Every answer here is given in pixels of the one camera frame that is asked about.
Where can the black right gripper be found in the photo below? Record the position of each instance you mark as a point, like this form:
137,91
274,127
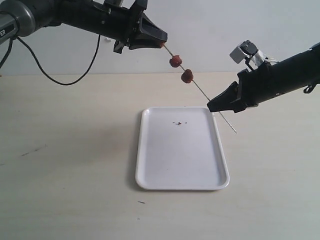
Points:
252,89

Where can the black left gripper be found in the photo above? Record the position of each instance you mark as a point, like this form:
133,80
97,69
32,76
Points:
139,31

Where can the thin metal skewer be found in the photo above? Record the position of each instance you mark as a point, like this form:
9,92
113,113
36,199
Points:
200,88

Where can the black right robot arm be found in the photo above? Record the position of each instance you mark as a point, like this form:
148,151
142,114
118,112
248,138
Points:
301,71

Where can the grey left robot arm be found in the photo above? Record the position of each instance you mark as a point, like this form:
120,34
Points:
21,18

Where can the white rectangular plastic tray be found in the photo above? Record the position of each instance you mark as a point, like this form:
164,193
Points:
180,149

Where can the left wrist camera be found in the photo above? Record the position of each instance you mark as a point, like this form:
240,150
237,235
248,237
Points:
117,3

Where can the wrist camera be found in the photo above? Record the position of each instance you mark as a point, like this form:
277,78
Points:
247,51
117,3

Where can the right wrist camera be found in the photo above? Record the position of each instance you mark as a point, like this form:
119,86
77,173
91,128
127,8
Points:
247,51

